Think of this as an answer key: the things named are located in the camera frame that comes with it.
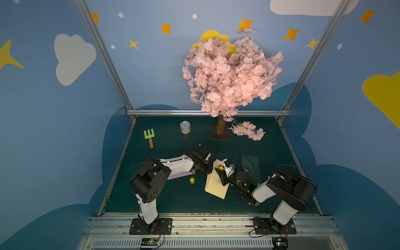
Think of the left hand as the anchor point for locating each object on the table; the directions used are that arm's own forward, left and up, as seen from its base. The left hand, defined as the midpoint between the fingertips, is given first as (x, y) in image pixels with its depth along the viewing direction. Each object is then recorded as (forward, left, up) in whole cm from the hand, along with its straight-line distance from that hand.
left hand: (212, 169), depth 92 cm
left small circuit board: (-37, +30, -4) cm, 48 cm away
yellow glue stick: (-3, -4, +7) cm, 9 cm away
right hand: (0, -4, +4) cm, 6 cm away
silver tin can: (+32, +19, +1) cm, 37 cm away
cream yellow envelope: (-7, 0, -3) cm, 8 cm away
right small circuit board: (-35, -32, -5) cm, 48 cm away
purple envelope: (-3, +17, -1) cm, 17 cm away
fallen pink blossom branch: (+14, -17, +21) cm, 31 cm away
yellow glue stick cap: (-7, +12, -1) cm, 14 cm away
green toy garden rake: (+26, +45, -3) cm, 52 cm away
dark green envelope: (+4, -24, -2) cm, 24 cm away
